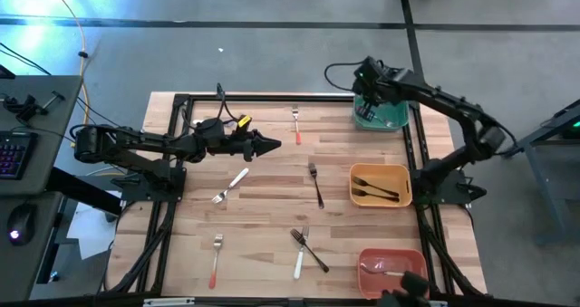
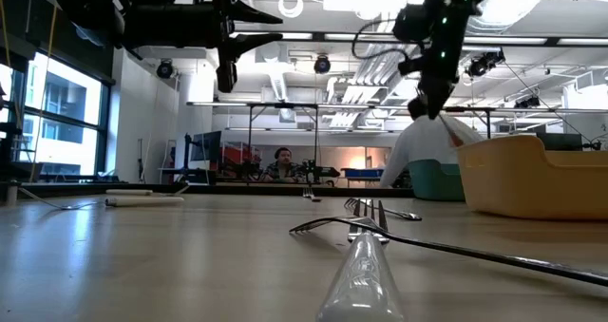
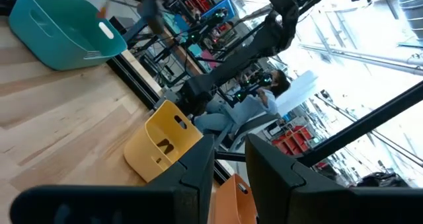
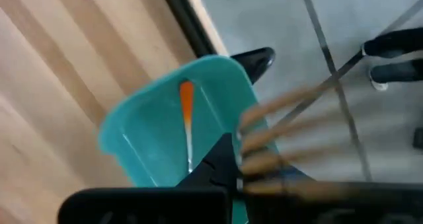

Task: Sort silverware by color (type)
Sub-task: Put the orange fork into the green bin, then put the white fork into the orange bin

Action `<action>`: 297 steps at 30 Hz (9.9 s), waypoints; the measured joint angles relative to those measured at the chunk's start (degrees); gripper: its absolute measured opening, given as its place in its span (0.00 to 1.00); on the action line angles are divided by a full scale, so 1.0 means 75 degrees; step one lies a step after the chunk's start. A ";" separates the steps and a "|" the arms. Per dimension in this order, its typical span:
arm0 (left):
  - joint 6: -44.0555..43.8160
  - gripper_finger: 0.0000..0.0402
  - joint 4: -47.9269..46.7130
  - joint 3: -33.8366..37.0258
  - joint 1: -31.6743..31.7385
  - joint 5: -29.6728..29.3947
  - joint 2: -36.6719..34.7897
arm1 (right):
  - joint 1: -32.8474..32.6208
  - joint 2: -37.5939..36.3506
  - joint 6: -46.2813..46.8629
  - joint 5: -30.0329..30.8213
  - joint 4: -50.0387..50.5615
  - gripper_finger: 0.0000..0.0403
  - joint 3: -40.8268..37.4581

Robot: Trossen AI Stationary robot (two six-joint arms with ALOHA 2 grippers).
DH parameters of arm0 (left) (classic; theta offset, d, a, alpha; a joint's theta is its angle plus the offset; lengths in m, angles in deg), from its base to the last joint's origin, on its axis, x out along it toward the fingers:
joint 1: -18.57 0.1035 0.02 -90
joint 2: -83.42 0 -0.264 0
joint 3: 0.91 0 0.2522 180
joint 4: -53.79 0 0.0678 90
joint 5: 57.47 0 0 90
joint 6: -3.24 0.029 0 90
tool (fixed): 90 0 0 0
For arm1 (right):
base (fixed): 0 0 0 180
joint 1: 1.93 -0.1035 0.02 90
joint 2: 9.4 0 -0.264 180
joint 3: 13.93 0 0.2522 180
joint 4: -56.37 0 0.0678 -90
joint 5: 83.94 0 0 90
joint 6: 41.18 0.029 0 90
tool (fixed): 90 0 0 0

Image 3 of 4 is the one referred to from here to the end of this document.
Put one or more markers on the black frame bar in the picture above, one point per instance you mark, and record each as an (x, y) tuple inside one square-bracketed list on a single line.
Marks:
[(363, 125)]

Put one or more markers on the yellow plastic bin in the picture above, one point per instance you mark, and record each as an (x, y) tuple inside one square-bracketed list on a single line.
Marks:
[(155, 148)]

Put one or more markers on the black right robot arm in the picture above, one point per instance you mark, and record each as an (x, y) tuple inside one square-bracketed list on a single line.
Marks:
[(264, 39)]

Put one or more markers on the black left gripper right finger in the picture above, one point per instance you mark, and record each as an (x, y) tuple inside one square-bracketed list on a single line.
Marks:
[(271, 181)]

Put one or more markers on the red storage bins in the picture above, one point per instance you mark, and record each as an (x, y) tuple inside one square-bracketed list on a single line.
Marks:
[(292, 141)]

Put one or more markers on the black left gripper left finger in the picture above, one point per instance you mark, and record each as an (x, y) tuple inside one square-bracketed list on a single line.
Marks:
[(198, 177)]

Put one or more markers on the black bag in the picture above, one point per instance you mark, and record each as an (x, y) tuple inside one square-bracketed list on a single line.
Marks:
[(383, 180)]

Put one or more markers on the background black robot arm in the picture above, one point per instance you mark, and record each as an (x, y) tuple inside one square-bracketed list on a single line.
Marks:
[(205, 24)]

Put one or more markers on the orange plastic bin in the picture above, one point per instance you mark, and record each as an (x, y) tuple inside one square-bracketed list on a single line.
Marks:
[(231, 204)]

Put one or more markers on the seated person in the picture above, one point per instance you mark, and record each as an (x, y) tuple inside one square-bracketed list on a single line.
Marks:
[(244, 110)]

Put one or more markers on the blue table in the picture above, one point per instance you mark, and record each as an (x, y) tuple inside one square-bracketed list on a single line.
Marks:
[(219, 7)]

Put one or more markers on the teal plastic bin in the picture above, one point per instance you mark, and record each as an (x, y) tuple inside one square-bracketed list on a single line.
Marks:
[(59, 42)]

